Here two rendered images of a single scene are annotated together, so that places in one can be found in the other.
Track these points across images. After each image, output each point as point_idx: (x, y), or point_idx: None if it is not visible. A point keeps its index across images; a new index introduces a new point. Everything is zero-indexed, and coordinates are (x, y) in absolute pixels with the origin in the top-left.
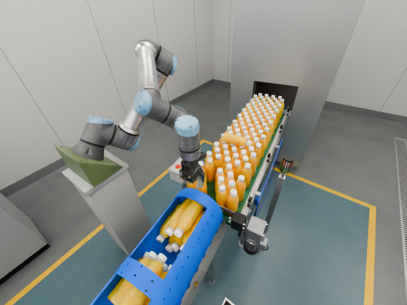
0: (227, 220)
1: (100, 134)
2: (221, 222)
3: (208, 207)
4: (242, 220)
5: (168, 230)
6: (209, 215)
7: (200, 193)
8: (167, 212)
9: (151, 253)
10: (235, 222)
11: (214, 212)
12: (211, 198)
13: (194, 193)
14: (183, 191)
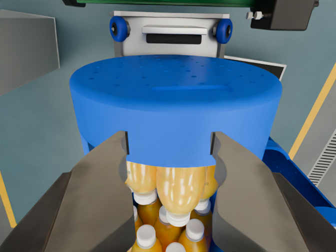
0: (232, 2)
1: None
2: (231, 35)
3: (256, 146)
4: (307, 13)
5: (144, 202)
6: (261, 155)
7: (207, 126)
8: (92, 148)
9: (144, 244)
10: (284, 30)
11: (271, 127)
12: (261, 105)
13: (173, 142)
14: (104, 128)
